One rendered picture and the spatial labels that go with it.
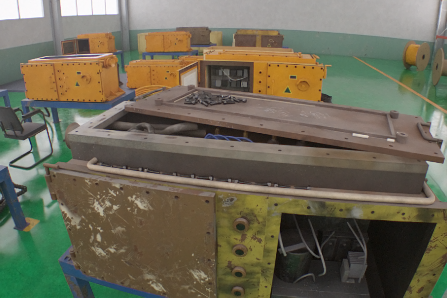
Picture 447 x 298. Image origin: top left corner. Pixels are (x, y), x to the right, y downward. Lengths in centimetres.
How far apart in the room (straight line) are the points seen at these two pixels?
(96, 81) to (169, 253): 340
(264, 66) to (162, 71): 412
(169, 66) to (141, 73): 76
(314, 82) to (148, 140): 276
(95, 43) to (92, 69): 725
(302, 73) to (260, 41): 593
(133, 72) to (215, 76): 403
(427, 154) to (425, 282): 49
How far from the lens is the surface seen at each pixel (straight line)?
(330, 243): 138
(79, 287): 179
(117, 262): 132
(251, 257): 109
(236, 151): 94
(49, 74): 478
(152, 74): 742
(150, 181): 100
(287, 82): 354
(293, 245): 119
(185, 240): 107
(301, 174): 96
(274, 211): 94
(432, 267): 122
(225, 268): 115
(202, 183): 94
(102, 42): 1126
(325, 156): 94
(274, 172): 96
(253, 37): 936
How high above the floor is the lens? 174
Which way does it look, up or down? 22 degrees down
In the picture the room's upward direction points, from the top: straight up
